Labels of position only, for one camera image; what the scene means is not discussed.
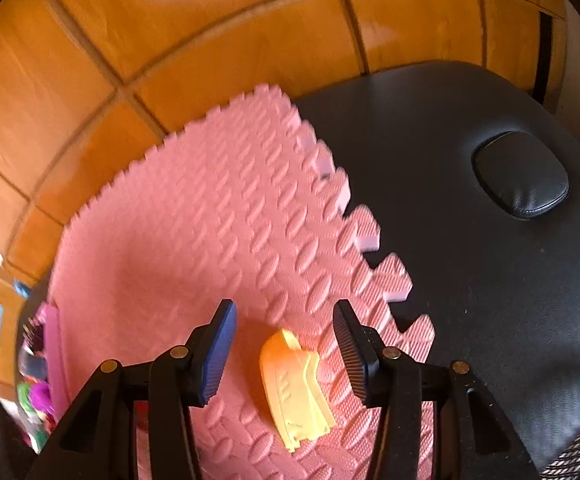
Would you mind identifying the wooden wardrobe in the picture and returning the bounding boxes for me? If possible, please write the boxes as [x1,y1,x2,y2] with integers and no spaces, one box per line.
[0,0,580,281]

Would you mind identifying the purple plastic cup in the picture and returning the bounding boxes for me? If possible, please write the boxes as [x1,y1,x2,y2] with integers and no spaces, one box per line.
[30,380,54,412]

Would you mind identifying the black leather cushion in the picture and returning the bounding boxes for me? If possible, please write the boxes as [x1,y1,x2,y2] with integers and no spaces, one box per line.
[472,131,570,221]

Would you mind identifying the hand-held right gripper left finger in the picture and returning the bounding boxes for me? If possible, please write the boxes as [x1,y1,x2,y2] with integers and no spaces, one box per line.
[25,299,238,480]

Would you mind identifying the pink foam puzzle mat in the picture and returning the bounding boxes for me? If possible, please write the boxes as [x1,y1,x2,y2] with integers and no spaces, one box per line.
[47,87,435,480]

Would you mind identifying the brown perforated disc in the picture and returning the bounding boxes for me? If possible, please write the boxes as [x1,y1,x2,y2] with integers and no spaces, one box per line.
[22,322,46,356]

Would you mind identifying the yellow orange toy piece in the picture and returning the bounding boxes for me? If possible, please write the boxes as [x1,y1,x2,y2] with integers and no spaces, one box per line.
[259,329,335,453]

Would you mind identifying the pink cardboard box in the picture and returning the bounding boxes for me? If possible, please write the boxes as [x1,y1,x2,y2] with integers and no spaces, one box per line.
[17,302,71,431]

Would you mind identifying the black mesh chair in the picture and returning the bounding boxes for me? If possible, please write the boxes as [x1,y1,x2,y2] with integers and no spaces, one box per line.
[540,410,580,480]

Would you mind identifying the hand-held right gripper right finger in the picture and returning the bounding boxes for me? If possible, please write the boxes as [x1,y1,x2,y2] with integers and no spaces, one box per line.
[332,300,540,480]

